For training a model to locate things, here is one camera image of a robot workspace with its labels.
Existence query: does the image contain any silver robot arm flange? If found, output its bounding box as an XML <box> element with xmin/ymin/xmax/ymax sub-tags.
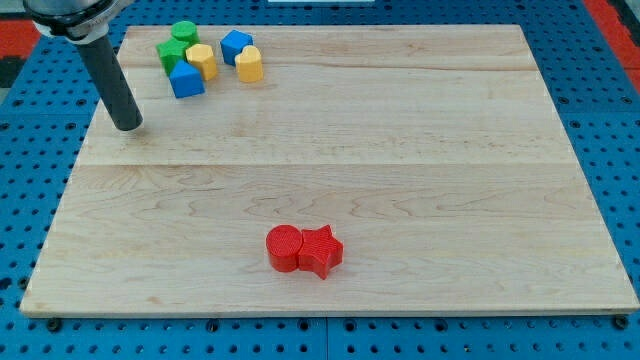
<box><xmin>23</xmin><ymin>0</ymin><xmax>134</xmax><ymax>43</ymax></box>

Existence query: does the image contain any red star block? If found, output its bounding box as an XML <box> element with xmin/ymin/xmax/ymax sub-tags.
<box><xmin>298</xmin><ymin>225</ymin><xmax>344</xmax><ymax>280</ymax></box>

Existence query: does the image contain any green star block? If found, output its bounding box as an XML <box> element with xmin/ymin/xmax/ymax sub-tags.
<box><xmin>155</xmin><ymin>38</ymin><xmax>189</xmax><ymax>76</ymax></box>

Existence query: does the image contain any red cylinder block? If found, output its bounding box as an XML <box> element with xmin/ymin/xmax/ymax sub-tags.
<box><xmin>265</xmin><ymin>224</ymin><xmax>303</xmax><ymax>272</ymax></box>

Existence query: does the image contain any light wooden board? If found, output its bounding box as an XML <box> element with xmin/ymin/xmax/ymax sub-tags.
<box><xmin>20</xmin><ymin>25</ymin><xmax>639</xmax><ymax>318</ymax></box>

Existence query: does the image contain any yellow heart block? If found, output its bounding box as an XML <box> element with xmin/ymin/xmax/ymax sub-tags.
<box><xmin>235</xmin><ymin>45</ymin><xmax>264</xmax><ymax>83</ymax></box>

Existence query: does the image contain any blue cube block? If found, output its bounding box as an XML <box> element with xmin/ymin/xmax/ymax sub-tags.
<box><xmin>220</xmin><ymin>29</ymin><xmax>253</xmax><ymax>66</ymax></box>

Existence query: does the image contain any blue triangle block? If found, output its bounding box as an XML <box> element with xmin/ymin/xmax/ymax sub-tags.
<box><xmin>169</xmin><ymin>60</ymin><xmax>205</xmax><ymax>98</ymax></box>

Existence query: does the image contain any yellow hexagon block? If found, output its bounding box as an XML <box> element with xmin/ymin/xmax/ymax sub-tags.
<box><xmin>186</xmin><ymin>44</ymin><xmax>218</xmax><ymax>81</ymax></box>

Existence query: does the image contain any green cylinder block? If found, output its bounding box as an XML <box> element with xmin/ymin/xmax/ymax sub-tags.
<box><xmin>171</xmin><ymin>20</ymin><xmax>200</xmax><ymax>45</ymax></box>

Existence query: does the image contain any black cylindrical pointer tool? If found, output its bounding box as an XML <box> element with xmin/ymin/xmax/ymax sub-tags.
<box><xmin>76</xmin><ymin>35</ymin><xmax>143</xmax><ymax>131</ymax></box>

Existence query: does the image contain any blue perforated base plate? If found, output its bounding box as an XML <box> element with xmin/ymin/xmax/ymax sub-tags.
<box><xmin>1</xmin><ymin>0</ymin><xmax>639</xmax><ymax>359</ymax></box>

